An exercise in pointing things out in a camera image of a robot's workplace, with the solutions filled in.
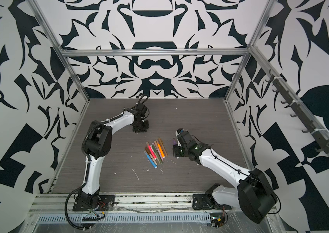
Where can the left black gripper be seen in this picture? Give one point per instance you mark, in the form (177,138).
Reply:
(145,130)

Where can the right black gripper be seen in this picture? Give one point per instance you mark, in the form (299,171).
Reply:
(176,153)

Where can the orange highlighter pen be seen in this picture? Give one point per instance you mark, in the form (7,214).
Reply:
(160,150)

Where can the blue highlighter pen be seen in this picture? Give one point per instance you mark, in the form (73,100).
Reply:
(150,159)

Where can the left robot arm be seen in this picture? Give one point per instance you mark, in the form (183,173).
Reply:
(98,142)

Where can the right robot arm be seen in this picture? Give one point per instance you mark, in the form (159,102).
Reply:
(251,192)

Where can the gold brown pen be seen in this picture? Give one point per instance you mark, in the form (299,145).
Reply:
(159,140)

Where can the green pen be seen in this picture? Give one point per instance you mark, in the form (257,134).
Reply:
(158,154)

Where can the light pink cap pen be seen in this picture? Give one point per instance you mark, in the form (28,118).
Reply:
(155,150)

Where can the pink highlighter pen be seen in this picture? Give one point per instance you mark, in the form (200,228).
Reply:
(151,151)

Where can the green circuit board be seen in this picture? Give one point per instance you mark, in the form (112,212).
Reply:
(219,221)

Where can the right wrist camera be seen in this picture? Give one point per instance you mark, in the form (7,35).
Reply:
(179,132)

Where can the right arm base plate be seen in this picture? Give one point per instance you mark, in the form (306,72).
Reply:
(207,202)

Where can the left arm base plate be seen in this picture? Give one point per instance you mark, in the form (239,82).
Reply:
(97,203)

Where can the aluminium front rail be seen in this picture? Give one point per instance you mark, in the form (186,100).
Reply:
(55,203)

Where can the white cable duct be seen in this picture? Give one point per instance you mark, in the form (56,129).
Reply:
(144,218)

